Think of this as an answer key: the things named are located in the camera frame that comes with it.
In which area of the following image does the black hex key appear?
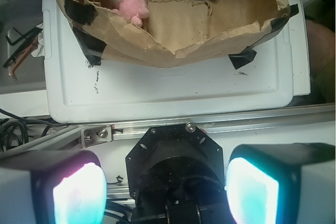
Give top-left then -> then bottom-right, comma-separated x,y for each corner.
3,27 -> 43,68

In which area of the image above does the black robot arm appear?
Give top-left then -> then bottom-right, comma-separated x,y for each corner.
1,125 -> 335,223

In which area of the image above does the aluminium extrusion rail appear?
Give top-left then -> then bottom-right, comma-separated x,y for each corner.
1,103 -> 335,153

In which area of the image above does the brown paper bag tray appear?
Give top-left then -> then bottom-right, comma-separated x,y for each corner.
56,0 -> 296,68

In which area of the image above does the orange hex key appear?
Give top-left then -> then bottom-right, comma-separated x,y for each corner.
10,36 -> 38,81

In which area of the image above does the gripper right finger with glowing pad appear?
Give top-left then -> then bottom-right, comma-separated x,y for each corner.
226,143 -> 335,223

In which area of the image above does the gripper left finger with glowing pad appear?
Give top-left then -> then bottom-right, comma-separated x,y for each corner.
1,150 -> 107,223

